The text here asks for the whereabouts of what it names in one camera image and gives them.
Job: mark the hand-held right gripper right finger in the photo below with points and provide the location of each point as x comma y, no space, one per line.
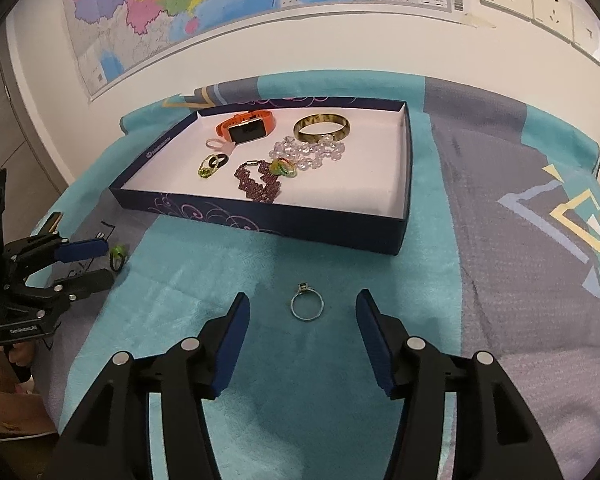
375,340

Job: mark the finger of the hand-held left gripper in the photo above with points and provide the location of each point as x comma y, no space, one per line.
90,280
85,250

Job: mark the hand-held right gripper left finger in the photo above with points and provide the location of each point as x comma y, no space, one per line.
232,340

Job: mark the dark blue cardboard box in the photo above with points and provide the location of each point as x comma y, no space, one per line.
340,175

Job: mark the person's left forearm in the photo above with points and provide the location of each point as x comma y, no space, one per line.
10,410

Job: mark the person's left hand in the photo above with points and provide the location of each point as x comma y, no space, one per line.
19,360

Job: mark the teal grey printed blanket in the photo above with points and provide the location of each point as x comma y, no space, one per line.
505,260

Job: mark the orange smartwatch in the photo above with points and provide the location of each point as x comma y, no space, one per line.
247,131

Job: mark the brown yellow bangle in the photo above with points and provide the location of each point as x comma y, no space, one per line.
325,138

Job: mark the clear tape strip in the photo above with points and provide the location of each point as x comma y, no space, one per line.
480,20

